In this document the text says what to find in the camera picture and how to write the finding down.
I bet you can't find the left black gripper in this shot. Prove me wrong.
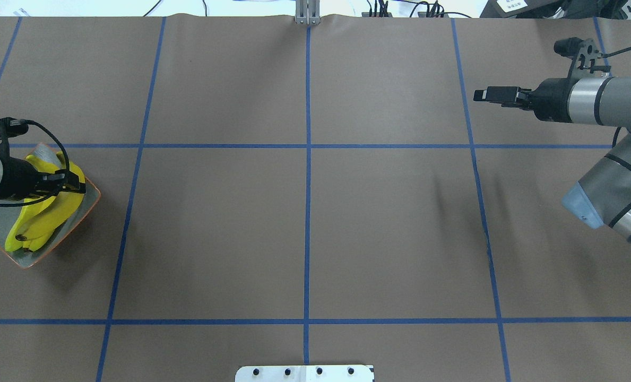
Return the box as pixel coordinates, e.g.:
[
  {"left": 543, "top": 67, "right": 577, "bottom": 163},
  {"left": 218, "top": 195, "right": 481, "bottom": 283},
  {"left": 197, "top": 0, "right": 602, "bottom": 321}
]
[{"left": 0, "top": 155, "right": 87, "bottom": 201}]

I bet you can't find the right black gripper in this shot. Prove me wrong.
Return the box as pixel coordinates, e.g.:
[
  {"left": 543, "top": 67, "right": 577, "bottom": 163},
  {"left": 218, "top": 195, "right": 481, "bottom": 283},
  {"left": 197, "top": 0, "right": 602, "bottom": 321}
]
[{"left": 473, "top": 78, "right": 572, "bottom": 123}]

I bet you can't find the yellow banana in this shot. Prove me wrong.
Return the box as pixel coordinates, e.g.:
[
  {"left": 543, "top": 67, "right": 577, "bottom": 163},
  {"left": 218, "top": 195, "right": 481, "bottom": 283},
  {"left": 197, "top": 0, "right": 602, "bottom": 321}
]
[
  {"left": 4, "top": 203, "right": 42, "bottom": 252},
  {"left": 24, "top": 211, "right": 68, "bottom": 252},
  {"left": 25, "top": 152, "right": 85, "bottom": 218}
]

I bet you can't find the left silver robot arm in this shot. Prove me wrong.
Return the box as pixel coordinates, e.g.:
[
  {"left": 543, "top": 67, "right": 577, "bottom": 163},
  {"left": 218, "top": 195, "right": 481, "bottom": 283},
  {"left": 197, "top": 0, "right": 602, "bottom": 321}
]
[{"left": 0, "top": 150, "right": 87, "bottom": 202}]

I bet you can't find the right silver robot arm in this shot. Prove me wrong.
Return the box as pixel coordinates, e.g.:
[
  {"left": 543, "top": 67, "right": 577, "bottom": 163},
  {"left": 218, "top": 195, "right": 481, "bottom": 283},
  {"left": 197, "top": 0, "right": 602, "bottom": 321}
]
[{"left": 473, "top": 76, "right": 631, "bottom": 244}]

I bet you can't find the grey square plate orange rim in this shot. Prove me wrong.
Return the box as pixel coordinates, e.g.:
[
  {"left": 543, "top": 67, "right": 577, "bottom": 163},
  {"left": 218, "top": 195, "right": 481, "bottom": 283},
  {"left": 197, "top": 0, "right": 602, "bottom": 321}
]
[{"left": 0, "top": 161, "right": 101, "bottom": 269}]

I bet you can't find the black box white label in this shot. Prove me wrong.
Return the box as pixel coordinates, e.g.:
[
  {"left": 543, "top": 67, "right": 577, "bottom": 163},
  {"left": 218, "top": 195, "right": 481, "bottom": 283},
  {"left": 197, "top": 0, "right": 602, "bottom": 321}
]
[{"left": 479, "top": 1, "right": 568, "bottom": 19}]

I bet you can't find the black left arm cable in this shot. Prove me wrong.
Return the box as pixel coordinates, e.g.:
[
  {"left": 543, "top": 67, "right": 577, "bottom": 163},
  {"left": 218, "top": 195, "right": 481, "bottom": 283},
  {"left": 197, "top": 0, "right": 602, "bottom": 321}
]
[{"left": 0, "top": 120, "right": 72, "bottom": 207}]

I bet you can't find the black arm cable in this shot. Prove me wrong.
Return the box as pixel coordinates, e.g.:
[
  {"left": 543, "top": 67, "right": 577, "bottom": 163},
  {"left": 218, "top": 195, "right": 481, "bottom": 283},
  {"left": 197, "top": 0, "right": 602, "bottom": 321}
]
[
  {"left": 602, "top": 40, "right": 631, "bottom": 58},
  {"left": 0, "top": 120, "right": 72, "bottom": 207}
]

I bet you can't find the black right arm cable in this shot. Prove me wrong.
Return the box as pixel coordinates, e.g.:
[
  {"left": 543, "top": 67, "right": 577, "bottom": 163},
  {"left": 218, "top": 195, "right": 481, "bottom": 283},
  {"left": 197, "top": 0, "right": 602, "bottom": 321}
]
[{"left": 602, "top": 40, "right": 631, "bottom": 58}]

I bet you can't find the aluminium frame post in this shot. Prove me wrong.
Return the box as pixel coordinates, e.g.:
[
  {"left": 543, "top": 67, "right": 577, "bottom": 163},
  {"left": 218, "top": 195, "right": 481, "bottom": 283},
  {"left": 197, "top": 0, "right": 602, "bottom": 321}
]
[{"left": 294, "top": 0, "right": 322, "bottom": 26}]

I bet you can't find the white camera stand column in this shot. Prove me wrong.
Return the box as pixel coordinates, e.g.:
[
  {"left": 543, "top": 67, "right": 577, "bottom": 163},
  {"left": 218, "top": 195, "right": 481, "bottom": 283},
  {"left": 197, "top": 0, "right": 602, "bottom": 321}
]
[{"left": 235, "top": 363, "right": 375, "bottom": 381}]

